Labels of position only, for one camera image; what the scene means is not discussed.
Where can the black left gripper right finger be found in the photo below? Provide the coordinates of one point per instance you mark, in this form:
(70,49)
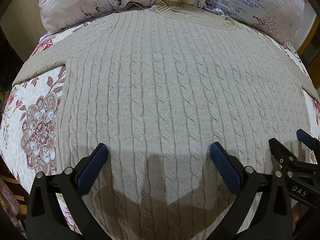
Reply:
(262,208)

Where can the beige cable knit sweater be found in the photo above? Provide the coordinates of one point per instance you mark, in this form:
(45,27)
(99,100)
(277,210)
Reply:
(158,86)

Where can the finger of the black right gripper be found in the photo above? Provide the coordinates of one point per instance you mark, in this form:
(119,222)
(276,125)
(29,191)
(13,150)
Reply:
(310,142)
(284,157)

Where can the right lavender print pillow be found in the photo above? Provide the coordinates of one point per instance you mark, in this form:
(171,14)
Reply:
(280,19)

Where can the wooden bed headboard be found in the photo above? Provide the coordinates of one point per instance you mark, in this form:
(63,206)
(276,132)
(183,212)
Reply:
(309,53)

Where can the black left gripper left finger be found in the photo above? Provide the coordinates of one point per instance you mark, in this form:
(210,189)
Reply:
(45,219)

